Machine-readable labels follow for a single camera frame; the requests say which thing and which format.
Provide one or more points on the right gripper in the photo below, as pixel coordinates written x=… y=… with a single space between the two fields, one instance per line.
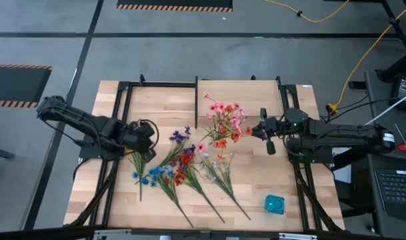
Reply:
x=272 y=128

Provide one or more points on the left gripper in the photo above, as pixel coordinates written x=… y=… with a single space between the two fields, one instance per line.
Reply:
x=137 y=136

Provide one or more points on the blue flower bunch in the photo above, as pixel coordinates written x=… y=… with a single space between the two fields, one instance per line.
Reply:
x=156 y=171

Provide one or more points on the orange flower bunch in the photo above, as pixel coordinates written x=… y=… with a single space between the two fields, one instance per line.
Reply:
x=220 y=144

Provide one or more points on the purple flower bunch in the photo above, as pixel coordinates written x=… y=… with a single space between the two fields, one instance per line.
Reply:
x=177 y=136

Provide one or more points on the pink flower bunch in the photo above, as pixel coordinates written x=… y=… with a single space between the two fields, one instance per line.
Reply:
x=219 y=106

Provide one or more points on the red flower bunch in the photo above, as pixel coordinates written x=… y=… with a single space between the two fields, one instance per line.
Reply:
x=186 y=160

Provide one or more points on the white flower bunch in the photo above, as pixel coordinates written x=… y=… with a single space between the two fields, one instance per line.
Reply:
x=232 y=193

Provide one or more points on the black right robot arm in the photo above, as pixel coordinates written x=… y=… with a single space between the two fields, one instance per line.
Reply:
x=349 y=133

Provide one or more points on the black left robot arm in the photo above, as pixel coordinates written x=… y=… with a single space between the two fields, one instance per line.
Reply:
x=89 y=121

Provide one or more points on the teal glass vase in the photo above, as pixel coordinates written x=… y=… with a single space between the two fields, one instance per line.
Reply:
x=275 y=204

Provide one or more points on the dark grey desk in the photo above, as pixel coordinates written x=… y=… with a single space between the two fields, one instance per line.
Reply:
x=386 y=143

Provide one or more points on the black mat orange stripes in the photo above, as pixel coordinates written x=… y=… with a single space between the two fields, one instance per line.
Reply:
x=16 y=85
x=172 y=3

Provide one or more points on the white rod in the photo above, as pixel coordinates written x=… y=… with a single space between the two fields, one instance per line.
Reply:
x=399 y=101

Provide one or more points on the black keyboard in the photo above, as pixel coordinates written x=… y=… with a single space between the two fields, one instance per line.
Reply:
x=396 y=186

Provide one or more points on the black screen device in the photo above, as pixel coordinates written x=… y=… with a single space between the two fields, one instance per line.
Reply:
x=404 y=90

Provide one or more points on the black stand leg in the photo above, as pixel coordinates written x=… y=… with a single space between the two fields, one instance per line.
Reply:
x=399 y=66

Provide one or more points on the wooden shelf black frame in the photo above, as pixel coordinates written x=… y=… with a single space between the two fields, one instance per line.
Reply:
x=252 y=96

